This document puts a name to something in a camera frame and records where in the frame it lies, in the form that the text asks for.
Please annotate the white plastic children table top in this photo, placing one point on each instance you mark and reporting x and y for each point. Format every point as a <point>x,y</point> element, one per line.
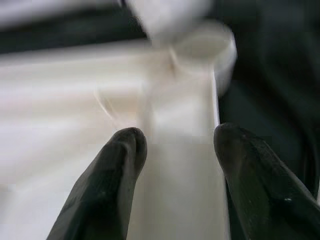
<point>75,100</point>

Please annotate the black table cloth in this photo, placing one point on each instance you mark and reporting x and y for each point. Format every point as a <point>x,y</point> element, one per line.
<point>275,87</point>

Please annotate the white plastic table leg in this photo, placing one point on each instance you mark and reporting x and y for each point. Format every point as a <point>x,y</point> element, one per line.
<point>170,17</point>

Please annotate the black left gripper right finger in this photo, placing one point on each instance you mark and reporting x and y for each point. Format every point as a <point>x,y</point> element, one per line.
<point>262,190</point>

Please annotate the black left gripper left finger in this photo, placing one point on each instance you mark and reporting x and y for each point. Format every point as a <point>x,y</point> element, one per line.
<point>105,190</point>

